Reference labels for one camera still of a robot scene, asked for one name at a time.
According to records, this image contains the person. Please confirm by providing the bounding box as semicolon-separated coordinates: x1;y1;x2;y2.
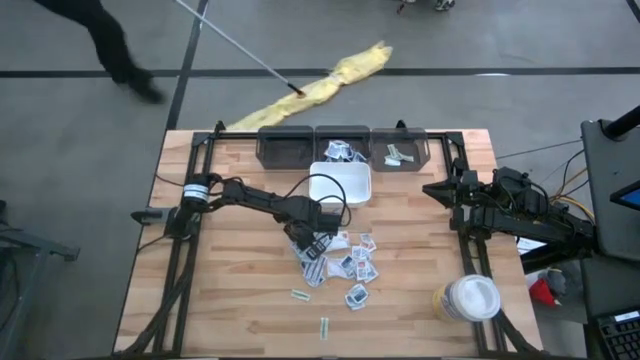
32;0;166;105

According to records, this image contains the dark cabinet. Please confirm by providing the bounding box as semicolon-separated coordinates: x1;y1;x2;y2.
579;249;640;319

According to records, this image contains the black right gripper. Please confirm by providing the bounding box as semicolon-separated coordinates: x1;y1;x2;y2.
422;158;494;211

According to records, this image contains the red cloth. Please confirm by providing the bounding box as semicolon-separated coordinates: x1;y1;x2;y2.
528;277;562;308

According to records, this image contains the grey glove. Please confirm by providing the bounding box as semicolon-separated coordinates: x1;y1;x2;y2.
546;268;570;297

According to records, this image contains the black keyboard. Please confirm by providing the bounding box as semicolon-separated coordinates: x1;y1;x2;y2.
593;309;640;360

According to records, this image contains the silver mop handle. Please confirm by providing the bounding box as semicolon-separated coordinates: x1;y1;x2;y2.
174;0;307;98

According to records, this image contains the white paper sheet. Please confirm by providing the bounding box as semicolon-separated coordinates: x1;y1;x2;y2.
514;234;550;256

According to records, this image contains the large blue striped packet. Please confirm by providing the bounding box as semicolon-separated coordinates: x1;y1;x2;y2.
292;239;315;262
301;254;329;289

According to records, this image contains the yellow dust mop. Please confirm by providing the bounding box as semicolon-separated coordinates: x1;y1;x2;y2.
227;40;394;132

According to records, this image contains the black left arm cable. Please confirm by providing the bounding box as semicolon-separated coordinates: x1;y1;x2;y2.
277;172;354;231

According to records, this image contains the white plastic bin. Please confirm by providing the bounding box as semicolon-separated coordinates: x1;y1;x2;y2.
308;159;373;210

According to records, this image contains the tablet with blue screen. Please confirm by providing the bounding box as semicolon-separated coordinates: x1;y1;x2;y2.
609;180;640;212

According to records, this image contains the grey translucent bin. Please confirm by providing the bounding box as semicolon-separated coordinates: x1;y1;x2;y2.
255;124;316;171
313;124;374;164
370;127;432;174

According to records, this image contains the black pole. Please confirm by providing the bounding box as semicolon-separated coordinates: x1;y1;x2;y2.
601;104;640;142

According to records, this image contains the black diagonal bar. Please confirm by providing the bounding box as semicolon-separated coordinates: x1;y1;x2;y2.
519;242;601;275

